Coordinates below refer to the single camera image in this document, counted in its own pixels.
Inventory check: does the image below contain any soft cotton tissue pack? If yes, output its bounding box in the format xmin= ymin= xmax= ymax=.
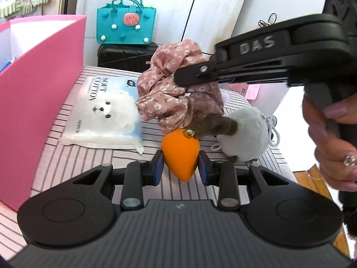
xmin=60 ymin=76 xmax=144 ymax=154

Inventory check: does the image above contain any white wardrobe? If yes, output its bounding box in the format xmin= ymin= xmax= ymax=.
xmin=76 ymin=0 xmax=325 ymax=66

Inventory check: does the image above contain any teal felt handbag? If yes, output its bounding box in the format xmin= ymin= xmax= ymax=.
xmin=96 ymin=0 xmax=156 ymax=45

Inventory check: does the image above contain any right hand with ring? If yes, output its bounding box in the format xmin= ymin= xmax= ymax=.
xmin=302 ymin=94 xmax=356 ymax=192

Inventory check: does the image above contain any pink paper gift bag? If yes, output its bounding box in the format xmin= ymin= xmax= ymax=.
xmin=228 ymin=83 xmax=260 ymax=101

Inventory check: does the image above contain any black suitcase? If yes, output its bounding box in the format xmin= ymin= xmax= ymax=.
xmin=98 ymin=43 xmax=158 ymax=73

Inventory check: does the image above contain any pink floral fabric scrunchie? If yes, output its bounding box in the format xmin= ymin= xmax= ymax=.
xmin=136 ymin=39 xmax=223 ymax=134

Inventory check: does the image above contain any pink storage box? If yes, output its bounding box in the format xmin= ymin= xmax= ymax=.
xmin=1 ymin=15 xmax=86 ymax=211

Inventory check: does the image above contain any orange carrot plush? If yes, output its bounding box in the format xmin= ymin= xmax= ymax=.
xmin=161 ymin=129 xmax=200 ymax=182

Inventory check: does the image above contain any striped table cloth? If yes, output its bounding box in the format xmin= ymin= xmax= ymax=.
xmin=0 ymin=65 xmax=298 ymax=260

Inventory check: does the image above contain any white fluffy plush with tail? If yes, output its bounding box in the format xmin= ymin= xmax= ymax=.
xmin=186 ymin=107 xmax=280 ymax=162

